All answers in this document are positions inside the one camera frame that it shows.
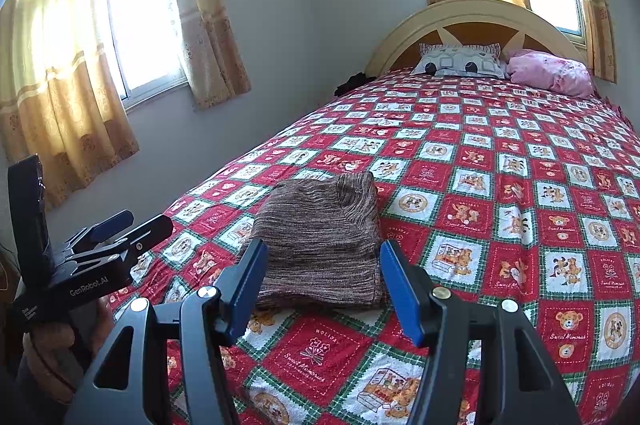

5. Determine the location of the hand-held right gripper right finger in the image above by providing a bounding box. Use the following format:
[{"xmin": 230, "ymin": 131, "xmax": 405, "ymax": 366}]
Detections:
[{"xmin": 379, "ymin": 239, "xmax": 583, "ymax": 425}]

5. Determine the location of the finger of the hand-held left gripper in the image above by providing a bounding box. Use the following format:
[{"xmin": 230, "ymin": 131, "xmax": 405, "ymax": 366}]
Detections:
[
  {"xmin": 62, "ymin": 214, "xmax": 175, "ymax": 267},
  {"xmin": 65, "ymin": 210, "xmax": 135, "ymax": 252}
]

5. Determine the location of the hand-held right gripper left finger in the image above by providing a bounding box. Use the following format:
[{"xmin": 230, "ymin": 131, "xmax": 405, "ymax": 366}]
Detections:
[{"xmin": 64, "ymin": 238, "xmax": 270, "ymax": 425}]

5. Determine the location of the brown knit sweater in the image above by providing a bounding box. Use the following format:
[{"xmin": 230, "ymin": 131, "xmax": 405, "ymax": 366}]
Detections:
[{"xmin": 239, "ymin": 172, "xmax": 391, "ymax": 312}]

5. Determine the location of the person's left hand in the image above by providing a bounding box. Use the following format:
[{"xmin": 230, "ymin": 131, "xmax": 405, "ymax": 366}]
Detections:
[{"xmin": 22, "ymin": 297, "xmax": 115, "ymax": 403}]

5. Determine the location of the red checked bear bedspread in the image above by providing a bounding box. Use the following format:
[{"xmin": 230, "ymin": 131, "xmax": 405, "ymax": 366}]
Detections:
[{"xmin": 107, "ymin": 70, "xmax": 640, "ymax": 425}]

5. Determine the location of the dark cloth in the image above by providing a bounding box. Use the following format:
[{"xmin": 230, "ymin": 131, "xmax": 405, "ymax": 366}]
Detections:
[{"xmin": 334, "ymin": 74, "xmax": 377, "ymax": 97}]

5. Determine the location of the grey patterned pillow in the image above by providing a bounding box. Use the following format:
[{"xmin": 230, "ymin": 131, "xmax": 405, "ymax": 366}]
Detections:
[{"xmin": 411, "ymin": 42, "xmax": 507, "ymax": 79}]

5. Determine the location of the pink pillow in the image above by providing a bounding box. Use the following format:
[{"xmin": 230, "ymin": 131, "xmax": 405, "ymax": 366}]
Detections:
[{"xmin": 506, "ymin": 49, "xmax": 596, "ymax": 100}]

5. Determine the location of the cream wooden headboard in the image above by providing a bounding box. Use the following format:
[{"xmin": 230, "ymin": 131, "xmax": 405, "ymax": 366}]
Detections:
[{"xmin": 365, "ymin": 0, "xmax": 591, "ymax": 78}]

